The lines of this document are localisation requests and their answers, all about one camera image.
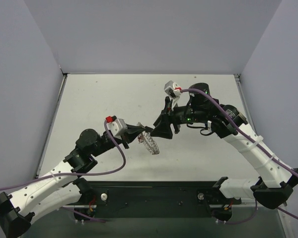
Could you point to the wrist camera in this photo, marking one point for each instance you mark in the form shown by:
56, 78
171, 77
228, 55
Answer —
173, 90
116, 126

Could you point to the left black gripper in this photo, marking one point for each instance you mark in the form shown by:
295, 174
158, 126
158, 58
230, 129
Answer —
125, 140

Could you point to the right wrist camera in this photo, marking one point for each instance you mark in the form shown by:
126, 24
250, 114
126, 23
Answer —
173, 90

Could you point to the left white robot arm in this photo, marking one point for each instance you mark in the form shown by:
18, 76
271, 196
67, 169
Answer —
64, 184

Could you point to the silver key with black fob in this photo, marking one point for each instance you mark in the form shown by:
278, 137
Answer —
148, 129

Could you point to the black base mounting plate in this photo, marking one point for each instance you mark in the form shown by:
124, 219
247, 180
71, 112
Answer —
154, 199

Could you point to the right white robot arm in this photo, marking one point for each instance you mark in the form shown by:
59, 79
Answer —
276, 180

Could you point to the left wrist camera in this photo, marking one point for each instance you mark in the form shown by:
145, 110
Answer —
116, 126

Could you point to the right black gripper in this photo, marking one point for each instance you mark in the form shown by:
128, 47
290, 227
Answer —
171, 119

